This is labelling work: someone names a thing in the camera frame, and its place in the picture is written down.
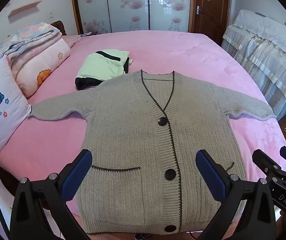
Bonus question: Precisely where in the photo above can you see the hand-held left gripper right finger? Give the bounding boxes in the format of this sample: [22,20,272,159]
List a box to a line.
[195,149,276,240]

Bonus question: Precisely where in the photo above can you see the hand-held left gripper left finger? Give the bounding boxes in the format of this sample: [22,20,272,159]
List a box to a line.
[9,149,93,240]

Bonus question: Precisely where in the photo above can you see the beige knitted cardigan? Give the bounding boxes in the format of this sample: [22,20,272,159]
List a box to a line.
[27,69,278,235]

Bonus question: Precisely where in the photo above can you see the lace covered furniture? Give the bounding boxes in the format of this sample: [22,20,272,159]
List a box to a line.
[220,9,286,120]

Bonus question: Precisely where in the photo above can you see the white printed pillow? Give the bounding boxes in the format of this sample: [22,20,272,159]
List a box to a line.
[0,54,32,155]

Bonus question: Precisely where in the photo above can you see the light green black garment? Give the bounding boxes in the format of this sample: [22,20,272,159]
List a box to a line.
[75,50,134,90]

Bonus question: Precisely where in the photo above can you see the pink pillow orange flower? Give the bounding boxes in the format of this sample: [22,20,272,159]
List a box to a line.
[7,36,72,99]

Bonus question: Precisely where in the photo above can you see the pink bed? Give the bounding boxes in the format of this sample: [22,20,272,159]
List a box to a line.
[0,30,286,240]

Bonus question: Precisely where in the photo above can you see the folded floral quilt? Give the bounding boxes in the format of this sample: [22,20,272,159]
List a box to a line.
[0,22,62,78]

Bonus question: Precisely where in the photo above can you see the dark wooden headboard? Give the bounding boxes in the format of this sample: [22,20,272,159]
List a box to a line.
[51,20,67,37]

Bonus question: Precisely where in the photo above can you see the brown wooden door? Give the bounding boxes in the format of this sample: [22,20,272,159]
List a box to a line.
[192,0,231,47]

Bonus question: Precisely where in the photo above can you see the floral glass sliding wardrobe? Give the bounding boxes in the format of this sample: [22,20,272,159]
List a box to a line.
[69,0,196,35]

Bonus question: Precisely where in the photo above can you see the wooden wall shelf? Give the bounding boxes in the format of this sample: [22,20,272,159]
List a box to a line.
[7,1,42,18]

